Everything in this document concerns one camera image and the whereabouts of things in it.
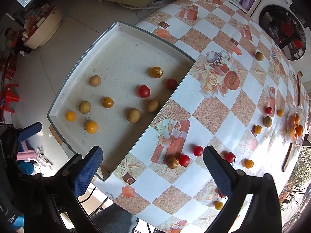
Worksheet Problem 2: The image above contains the large red tomato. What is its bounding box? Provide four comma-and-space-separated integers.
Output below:
138, 85, 151, 98

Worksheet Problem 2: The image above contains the green-orange tomato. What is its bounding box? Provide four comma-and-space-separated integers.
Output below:
150, 66, 163, 78

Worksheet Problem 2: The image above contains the red tomato with stem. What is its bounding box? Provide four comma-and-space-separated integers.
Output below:
225, 152, 236, 163

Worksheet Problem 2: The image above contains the orange yellow cherry tomato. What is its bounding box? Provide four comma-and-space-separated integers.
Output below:
244, 159, 254, 169

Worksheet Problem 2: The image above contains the small yellow tomato bottom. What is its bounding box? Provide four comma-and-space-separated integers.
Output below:
213, 201, 224, 210

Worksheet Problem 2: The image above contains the red plastic stool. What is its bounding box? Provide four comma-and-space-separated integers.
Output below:
1, 84, 20, 113

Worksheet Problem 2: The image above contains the red tomato table edge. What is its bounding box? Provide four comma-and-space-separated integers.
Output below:
178, 154, 190, 168

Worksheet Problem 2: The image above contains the yellow tomato near gripper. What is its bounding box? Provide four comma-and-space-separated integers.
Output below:
65, 111, 76, 122

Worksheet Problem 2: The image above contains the brownish tomato table edge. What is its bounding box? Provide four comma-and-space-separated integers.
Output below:
167, 157, 179, 169

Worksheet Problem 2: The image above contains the yellow tomato on square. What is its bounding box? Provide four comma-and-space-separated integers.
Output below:
252, 125, 263, 135

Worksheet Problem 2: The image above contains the longan under left finger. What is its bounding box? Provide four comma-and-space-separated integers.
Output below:
79, 101, 92, 114

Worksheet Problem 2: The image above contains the brown kiwi-like fruit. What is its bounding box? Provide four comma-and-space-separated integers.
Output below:
263, 116, 273, 127

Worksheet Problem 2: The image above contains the brown longan fruit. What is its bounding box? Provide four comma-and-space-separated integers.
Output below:
127, 108, 141, 124

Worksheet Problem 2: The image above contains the red tomato far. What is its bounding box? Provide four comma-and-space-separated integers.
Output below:
265, 107, 273, 115

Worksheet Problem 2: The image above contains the small orange tomato far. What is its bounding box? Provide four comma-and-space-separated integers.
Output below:
277, 110, 284, 117

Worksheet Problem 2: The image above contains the glass fruit bowl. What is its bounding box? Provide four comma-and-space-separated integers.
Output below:
285, 106, 306, 146

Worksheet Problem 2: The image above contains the orange mandarin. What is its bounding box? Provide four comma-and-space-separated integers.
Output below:
295, 125, 304, 137
288, 113, 300, 126

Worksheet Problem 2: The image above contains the white shallow tray box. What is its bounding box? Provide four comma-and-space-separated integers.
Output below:
47, 22, 195, 180

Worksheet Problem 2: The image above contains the red tomato lower right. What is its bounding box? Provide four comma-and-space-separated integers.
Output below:
166, 78, 178, 90

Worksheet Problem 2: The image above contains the far olive round fruit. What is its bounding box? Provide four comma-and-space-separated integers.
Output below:
255, 52, 264, 62

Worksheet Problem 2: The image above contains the wooden spatula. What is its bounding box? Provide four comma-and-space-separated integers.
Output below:
281, 71, 303, 172

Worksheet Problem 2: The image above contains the washing machine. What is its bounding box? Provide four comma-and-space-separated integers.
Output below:
250, 0, 310, 63

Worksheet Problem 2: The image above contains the longan by tray wall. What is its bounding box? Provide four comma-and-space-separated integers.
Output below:
147, 99, 161, 113

